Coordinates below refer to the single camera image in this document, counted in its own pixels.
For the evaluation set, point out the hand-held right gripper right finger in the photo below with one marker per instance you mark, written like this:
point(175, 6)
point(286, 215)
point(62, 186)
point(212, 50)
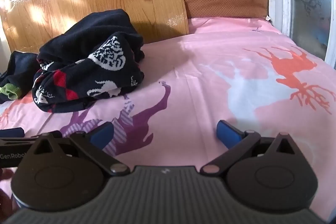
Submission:
point(227, 133)

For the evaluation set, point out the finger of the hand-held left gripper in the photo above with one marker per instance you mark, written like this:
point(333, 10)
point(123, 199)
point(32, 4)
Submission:
point(12, 132)

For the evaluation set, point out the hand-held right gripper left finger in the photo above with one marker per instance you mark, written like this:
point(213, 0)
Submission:
point(103, 134)

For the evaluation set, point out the dark garment with green trim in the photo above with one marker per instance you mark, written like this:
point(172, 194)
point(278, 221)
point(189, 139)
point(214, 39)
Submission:
point(18, 69)

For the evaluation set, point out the dark patterned knit sweater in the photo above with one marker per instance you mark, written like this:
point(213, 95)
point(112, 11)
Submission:
point(86, 61)

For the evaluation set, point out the person's left hand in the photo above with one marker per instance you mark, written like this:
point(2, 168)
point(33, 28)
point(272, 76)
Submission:
point(4, 174)

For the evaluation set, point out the pink deer print bedsheet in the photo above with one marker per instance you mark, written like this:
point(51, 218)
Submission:
point(199, 69)

